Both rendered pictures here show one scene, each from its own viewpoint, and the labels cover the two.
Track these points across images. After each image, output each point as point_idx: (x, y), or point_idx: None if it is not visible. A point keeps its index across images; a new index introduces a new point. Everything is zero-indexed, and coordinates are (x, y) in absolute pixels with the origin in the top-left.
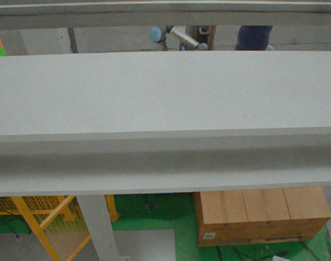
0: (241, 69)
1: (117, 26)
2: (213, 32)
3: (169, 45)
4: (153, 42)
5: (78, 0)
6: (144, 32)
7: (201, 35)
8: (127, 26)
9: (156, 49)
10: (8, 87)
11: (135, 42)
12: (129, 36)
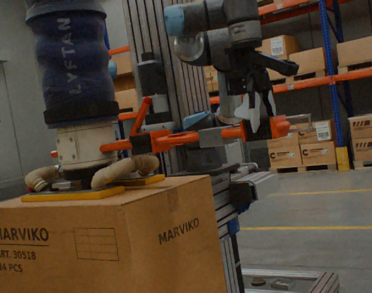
0: None
1: (240, 240)
2: (175, 71)
3: (302, 262)
4: (277, 257)
5: None
6: (275, 246)
7: (139, 68)
8: (255, 240)
9: (273, 265)
10: None
11: (247, 256)
12: (246, 249)
